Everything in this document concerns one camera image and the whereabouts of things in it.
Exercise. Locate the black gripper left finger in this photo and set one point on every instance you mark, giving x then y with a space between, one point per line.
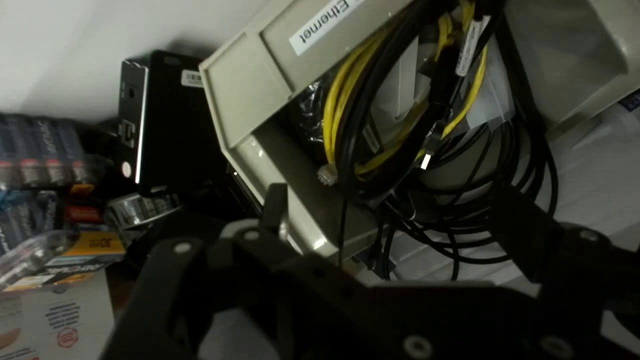
195 272

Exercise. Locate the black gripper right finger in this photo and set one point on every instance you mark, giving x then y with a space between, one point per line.
565 255

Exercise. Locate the white card package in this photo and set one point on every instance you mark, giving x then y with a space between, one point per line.
55 298

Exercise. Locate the black power adapter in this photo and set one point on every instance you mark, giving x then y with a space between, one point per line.
167 139

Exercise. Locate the pack of batteries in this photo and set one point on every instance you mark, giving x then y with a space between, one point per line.
41 158

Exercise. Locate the beige ethernet storage bin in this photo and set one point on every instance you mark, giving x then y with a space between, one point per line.
348 103

